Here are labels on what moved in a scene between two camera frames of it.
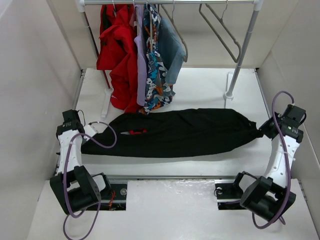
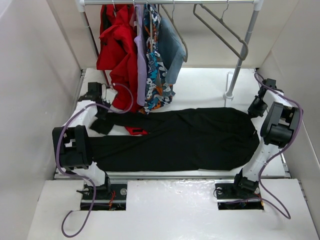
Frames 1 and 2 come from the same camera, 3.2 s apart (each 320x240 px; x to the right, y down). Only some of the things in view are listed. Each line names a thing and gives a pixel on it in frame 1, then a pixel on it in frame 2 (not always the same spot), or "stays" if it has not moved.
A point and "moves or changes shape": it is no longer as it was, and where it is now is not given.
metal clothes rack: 258,4 stays
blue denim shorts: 171,49 stays
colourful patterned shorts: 159,94 stays
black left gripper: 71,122 → 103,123
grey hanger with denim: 172,49 stays
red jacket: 117,52 stays
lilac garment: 140,42 stays
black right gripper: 264,128 → 252,110
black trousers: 173,133 moves or changes shape
